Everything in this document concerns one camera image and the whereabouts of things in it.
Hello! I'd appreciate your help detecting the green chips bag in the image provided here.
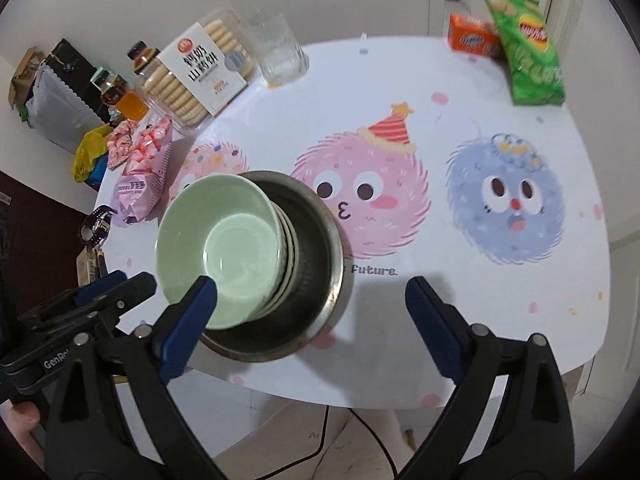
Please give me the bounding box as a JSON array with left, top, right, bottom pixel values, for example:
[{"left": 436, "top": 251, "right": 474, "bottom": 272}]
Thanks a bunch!
[{"left": 480, "top": 0, "right": 566, "bottom": 107}]

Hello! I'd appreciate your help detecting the clear biscuit package white label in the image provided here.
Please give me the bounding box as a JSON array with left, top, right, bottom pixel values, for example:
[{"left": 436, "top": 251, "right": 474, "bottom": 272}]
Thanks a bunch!
[{"left": 137, "top": 7, "right": 254, "bottom": 134}]

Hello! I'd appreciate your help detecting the black gift bag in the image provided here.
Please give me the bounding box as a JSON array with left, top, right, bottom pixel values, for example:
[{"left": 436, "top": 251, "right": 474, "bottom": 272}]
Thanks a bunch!
[{"left": 49, "top": 38, "right": 114, "bottom": 122}]

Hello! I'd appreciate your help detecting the pink marshmallow bag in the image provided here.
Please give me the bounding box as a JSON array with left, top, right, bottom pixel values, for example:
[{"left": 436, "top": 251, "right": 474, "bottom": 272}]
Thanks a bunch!
[{"left": 109, "top": 114, "right": 174, "bottom": 226}]

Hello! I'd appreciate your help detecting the brown crumpled paper bag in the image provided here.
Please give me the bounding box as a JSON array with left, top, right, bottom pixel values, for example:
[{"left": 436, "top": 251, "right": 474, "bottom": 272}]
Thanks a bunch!
[{"left": 7, "top": 47, "right": 46, "bottom": 109}]

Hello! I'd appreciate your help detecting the orange juice bottle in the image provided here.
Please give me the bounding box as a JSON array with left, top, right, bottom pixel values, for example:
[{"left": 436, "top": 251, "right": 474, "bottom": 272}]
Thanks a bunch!
[{"left": 97, "top": 73, "right": 151, "bottom": 121}]

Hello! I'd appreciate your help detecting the black cable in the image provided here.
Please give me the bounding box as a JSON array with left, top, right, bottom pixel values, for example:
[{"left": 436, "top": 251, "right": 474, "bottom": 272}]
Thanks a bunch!
[{"left": 214, "top": 404, "right": 402, "bottom": 480}]

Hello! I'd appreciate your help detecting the dark tea bottle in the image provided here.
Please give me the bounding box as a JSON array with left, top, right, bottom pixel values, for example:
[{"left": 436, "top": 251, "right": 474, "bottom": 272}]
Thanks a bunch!
[{"left": 126, "top": 39, "right": 162, "bottom": 77}]

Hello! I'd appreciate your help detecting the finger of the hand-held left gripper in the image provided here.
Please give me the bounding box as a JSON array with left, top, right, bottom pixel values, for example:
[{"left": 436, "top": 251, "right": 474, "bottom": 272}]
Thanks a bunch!
[
  {"left": 60, "top": 272, "right": 157, "bottom": 346},
  {"left": 20, "top": 270, "right": 128, "bottom": 331}
]

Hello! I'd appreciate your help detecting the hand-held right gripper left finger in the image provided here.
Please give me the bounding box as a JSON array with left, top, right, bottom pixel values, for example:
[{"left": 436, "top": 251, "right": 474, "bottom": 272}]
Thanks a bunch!
[{"left": 45, "top": 276, "right": 221, "bottom": 480}]

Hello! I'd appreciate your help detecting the large stained steel bowl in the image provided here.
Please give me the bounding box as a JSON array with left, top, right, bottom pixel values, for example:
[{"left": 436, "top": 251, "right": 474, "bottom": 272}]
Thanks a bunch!
[{"left": 199, "top": 170, "right": 346, "bottom": 364}]

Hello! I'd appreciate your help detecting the white scalloped bag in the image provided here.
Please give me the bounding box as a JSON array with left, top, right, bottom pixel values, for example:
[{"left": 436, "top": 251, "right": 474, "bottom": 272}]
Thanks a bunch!
[{"left": 24, "top": 67, "right": 102, "bottom": 154}]

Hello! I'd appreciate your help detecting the clear glass cup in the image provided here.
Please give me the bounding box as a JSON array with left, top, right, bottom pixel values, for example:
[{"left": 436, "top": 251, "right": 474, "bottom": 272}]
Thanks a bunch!
[{"left": 244, "top": 7, "right": 310, "bottom": 87}]

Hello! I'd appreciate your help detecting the small green bowl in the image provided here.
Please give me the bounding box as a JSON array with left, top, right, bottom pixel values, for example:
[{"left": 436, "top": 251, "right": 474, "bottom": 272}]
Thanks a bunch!
[{"left": 155, "top": 173, "right": 286, "bottom": 331}]

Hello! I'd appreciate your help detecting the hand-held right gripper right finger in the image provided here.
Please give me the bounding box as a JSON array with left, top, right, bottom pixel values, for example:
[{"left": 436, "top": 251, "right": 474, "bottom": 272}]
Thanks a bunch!
[{"left": 400, "top": 276, "right": 576, "bottom": 480}]

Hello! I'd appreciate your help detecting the person's left hand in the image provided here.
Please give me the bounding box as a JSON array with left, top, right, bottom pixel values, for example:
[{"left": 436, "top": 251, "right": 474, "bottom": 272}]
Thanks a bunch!
[{"left": 0, "top": 402, "right": 48, "bottom": 478}]

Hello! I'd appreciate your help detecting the small pink candy bag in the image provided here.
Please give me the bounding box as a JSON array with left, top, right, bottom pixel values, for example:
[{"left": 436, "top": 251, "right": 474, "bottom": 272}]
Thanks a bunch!
[{"left": 106, "top": 118, "right": 139, "bottom": 169}]

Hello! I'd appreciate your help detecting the orange biscuit box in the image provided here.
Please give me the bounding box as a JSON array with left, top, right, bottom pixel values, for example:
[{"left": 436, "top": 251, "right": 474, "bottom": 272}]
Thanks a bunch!
[{"left": 447, "top": 12, "right": 504, "bottom": 59}]

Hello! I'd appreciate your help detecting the black wrist watch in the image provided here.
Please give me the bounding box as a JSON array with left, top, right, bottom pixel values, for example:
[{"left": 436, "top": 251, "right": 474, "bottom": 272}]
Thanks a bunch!
[{"left": 77, "top": 204, "right": 115, "bottom": 249}]

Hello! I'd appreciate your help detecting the small beige box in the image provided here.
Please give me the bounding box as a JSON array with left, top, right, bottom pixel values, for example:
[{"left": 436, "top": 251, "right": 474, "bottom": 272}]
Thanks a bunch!
[{"left": 75, "top": 249, "right": 100, "bottom": 286}]

